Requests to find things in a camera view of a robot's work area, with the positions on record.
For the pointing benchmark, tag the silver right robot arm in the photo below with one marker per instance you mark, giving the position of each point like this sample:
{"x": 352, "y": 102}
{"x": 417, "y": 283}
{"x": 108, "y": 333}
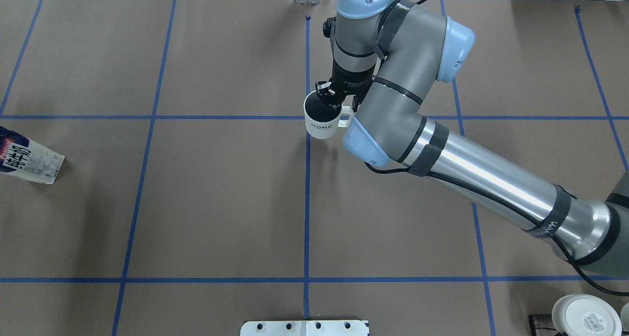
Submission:
{"x": 388, "y": 54}

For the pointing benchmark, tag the white mug on rack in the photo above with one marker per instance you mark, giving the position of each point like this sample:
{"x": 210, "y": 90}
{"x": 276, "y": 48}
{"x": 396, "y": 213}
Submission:
{"x": 624, "y": 318}

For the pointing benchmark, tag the white ribbed mug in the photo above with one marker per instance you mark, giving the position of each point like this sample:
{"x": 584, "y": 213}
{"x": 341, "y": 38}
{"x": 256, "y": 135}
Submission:
{"x": 322, "y": 120}

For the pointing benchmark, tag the white camera pole base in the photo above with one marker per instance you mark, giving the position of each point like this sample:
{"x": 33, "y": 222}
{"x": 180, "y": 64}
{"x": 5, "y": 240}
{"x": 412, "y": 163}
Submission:
{"x": 306, "y": 328}

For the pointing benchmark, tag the blue white milk carton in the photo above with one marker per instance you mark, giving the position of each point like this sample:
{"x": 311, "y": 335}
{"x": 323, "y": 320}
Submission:
{"x": 26, "y": 159}

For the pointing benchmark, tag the white ribbed cup upside down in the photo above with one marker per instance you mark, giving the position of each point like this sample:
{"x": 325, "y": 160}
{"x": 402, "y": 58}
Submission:
{"x": 585, "y": 315}

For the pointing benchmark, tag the black wire mug rack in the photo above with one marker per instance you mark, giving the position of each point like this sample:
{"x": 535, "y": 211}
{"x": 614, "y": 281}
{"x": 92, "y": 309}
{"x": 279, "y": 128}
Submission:
{"x": 542, "y": 325}

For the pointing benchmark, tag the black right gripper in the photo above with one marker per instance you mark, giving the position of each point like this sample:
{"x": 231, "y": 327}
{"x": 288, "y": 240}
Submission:
{"x": 353, "y": 80}

